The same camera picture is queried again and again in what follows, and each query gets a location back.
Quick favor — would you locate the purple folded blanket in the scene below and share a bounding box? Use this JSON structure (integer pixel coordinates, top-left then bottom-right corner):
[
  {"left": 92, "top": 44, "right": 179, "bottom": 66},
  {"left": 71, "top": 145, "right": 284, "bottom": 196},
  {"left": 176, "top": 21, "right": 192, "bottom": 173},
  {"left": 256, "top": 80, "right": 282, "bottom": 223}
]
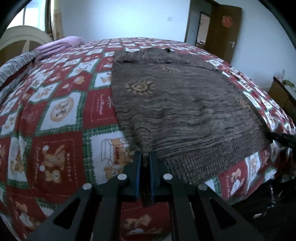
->
[{"left": 35, "top": 36, "right": 85, "bottom": 62}]

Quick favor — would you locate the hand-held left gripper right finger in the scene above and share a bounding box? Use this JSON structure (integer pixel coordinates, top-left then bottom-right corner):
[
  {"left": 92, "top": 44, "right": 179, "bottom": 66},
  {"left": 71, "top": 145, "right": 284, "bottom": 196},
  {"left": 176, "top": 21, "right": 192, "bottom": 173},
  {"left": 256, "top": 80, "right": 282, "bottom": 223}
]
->
[{"left": 149, "top": 152, "right": 266, "bottom": 241}]

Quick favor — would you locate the beige curtain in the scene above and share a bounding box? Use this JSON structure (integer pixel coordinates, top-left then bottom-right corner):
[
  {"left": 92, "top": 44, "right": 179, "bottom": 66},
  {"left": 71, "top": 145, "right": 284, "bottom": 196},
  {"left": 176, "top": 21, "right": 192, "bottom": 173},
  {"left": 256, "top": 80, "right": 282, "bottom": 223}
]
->
[{"left": 45, "top": 0, "right": 64, "bottom": 42}]

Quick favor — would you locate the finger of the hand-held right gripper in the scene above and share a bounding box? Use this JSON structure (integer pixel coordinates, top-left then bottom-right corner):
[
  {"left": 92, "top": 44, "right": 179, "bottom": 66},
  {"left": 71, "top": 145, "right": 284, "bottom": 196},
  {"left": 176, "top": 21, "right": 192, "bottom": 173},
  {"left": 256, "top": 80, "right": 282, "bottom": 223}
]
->
[{"left": 266, "top": 131, "right": 296, "bottom": 148}]

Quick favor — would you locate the brown wooden door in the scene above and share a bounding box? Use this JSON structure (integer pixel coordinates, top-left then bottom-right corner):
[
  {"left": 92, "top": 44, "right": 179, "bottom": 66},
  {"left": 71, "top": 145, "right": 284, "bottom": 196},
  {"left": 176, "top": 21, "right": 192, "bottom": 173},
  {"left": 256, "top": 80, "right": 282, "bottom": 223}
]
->
[{"left": 205, "top": 4, "right": 242, "bottom": 65}]

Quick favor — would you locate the dark wooden door frame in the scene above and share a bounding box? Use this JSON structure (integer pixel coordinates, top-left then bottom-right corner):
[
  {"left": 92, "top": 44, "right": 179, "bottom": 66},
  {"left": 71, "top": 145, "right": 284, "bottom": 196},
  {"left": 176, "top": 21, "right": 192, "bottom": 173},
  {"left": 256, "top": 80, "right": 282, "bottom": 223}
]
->
[{"left": 184, "top": 0, "right": 214, "bottom": 48}]

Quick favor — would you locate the red bear print bedsheet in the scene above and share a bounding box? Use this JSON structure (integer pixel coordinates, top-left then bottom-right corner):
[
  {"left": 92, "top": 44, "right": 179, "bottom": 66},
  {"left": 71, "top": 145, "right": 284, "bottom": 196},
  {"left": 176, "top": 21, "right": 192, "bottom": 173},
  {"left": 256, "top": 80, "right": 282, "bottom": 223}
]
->
[{"left": 0, "top": 38, "right": 296, "bottom": 241}]

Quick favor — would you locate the window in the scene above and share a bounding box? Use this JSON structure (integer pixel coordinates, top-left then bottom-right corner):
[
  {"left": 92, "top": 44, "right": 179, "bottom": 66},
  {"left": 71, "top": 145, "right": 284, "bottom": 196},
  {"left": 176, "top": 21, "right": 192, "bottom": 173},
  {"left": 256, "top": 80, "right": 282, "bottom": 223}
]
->
[{"left": 6, "top": 0, "right": 47, "bottom": 29}]

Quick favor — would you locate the cream and wood headboard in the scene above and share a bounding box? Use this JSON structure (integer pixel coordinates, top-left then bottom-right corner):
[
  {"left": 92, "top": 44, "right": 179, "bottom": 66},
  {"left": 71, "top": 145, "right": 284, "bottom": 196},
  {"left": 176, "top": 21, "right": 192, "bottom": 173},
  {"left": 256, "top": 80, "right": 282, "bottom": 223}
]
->
[{"left": 0, "top": 25, "right": 53, "bottom": 67}]

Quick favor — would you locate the green plant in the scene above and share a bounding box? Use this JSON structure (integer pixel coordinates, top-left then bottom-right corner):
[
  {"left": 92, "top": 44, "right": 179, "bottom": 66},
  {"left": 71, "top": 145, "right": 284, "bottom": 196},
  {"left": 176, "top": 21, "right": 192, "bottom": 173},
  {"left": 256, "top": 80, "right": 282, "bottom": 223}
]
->
[{"left": 281, "top": 78, "right": 296, "bottom": 89}]

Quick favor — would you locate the brown knit sweater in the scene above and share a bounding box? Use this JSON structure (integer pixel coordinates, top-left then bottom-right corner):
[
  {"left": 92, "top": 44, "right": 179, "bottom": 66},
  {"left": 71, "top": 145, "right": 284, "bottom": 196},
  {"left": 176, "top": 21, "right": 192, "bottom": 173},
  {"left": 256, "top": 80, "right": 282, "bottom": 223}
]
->
[{"left": 110, "top": 47, "right": 273, "bottom": 207}]

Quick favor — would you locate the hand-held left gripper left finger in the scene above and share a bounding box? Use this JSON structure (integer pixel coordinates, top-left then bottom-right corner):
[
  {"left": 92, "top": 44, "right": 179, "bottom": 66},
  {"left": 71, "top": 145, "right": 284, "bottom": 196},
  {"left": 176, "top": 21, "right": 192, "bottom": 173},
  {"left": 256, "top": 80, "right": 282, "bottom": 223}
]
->
[{"left": 26, "top": 151, "right": 142, "bottom": 241}]

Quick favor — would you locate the red door decoration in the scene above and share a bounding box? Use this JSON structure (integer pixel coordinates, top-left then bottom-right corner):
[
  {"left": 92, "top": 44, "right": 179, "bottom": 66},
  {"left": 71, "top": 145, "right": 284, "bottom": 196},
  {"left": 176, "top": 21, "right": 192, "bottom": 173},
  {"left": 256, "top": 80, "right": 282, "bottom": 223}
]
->
[{"left": 221, "top": 15, "right": 233, "bottom": 28}]

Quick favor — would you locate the grey striped pillow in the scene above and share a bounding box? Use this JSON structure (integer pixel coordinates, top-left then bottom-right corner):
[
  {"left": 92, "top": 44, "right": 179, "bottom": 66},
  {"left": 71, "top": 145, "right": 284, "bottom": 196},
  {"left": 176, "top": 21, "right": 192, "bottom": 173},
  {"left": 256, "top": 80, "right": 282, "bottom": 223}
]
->
[{"left": 0, "top": 50, "right": 40, "bottom": 87}]

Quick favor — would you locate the wooden cabinet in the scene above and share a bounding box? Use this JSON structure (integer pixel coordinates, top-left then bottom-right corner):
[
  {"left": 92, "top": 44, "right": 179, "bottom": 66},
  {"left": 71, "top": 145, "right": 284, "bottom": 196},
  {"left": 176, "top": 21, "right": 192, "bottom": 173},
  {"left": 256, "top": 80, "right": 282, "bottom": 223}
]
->
[{"left": 268, "top": 76, "right": 296, "bottom": 117}]

